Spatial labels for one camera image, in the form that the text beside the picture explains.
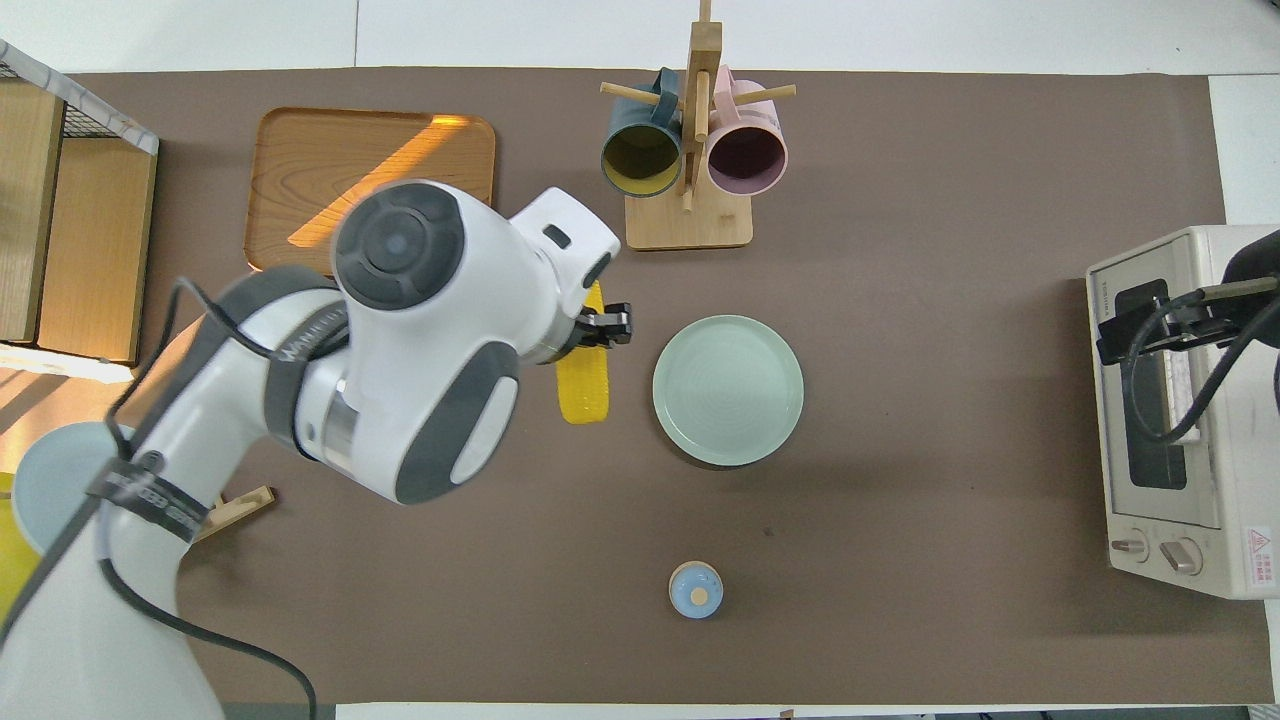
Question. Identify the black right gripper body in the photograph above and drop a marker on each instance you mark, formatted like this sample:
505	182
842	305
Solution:
1260	260

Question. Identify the brown table mat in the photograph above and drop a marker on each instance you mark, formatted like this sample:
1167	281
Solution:
900	450

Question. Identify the pink mug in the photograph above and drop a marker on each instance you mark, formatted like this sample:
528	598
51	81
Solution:
745	155

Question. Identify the wooden plate rack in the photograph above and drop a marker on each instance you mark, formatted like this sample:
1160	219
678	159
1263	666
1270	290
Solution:
240	505

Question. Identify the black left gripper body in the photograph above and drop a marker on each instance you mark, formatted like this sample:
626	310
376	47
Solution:
590	333

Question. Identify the white toaster oven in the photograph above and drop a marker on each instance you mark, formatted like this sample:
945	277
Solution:
1240	450

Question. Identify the dark blue mug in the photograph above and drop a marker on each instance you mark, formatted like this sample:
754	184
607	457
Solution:
640	160

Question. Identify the yellow corn cob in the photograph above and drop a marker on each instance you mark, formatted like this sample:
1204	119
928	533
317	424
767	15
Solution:
585	395

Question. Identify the light blue plate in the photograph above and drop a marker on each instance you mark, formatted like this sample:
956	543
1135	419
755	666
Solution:
50	480

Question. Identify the wooden mug rack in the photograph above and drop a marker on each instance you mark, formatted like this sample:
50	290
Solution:
690	225

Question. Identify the mint green plate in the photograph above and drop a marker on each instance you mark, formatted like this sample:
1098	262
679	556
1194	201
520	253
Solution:
728	390

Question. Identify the yellow plate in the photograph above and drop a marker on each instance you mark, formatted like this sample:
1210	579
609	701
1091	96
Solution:
12	560

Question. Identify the brown wooden tray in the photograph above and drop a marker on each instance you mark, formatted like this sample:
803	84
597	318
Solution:
300	160

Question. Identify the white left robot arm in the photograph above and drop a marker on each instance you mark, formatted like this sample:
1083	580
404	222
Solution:
420	330

